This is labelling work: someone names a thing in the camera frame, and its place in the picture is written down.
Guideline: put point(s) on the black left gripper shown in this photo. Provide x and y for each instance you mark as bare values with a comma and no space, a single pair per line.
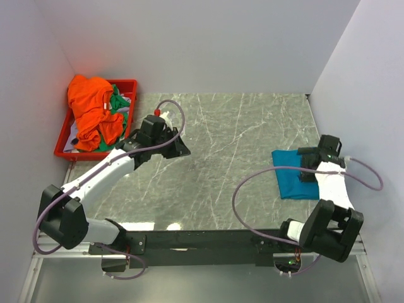
178,149

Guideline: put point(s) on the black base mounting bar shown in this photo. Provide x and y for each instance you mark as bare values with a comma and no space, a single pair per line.
203,247

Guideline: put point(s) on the orange t shirt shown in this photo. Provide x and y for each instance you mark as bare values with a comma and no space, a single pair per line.
89,99

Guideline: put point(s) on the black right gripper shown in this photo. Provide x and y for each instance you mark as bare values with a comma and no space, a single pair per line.
304,151

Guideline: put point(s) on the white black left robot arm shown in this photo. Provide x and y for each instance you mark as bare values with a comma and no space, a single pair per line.
62,214

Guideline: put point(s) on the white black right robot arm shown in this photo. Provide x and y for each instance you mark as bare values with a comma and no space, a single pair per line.
333,225

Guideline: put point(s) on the red plastic bin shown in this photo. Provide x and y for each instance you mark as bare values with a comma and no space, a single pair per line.
128,88

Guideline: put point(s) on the green t shirt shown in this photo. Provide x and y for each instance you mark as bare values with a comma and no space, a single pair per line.
118,104

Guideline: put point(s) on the blue t shirt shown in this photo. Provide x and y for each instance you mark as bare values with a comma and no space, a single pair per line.
289,184

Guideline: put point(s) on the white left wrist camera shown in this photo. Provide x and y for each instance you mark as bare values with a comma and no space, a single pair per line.
168,116

